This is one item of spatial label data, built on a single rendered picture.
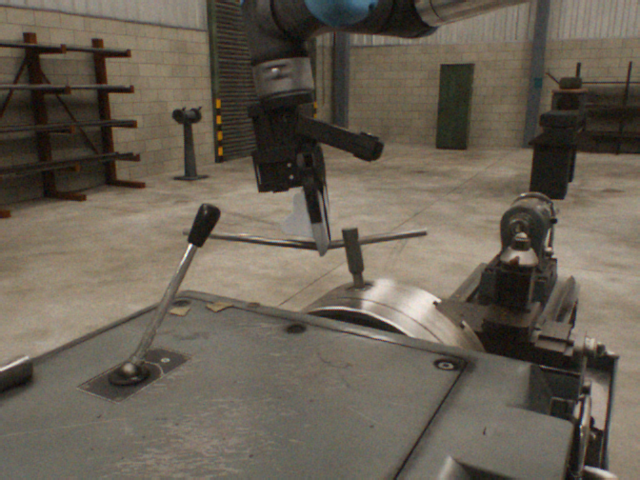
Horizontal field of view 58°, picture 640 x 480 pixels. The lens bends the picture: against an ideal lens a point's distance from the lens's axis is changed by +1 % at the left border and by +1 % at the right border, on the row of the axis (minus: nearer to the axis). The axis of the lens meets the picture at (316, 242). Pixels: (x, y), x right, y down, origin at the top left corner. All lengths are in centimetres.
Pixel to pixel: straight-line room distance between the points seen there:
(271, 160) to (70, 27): 846
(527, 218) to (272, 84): 125
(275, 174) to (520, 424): 43
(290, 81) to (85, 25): 863
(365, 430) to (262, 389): 10
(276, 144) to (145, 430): 42
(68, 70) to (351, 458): 874
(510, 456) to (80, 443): 30
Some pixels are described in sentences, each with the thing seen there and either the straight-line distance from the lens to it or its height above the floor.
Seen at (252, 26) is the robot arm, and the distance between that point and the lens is 76.
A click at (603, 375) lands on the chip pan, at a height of 54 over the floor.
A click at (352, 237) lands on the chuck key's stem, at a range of 76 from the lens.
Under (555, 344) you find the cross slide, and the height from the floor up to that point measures 96.
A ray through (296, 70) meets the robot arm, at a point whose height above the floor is 152.
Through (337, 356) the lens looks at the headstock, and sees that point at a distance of 55.
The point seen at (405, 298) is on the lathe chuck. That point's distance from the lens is 76.
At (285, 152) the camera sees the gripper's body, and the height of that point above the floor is 142.
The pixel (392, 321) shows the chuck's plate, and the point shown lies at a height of 123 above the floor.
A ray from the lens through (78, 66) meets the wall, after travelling 916.
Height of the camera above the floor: 150
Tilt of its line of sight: 16 degrees down
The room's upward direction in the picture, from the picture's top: straight up
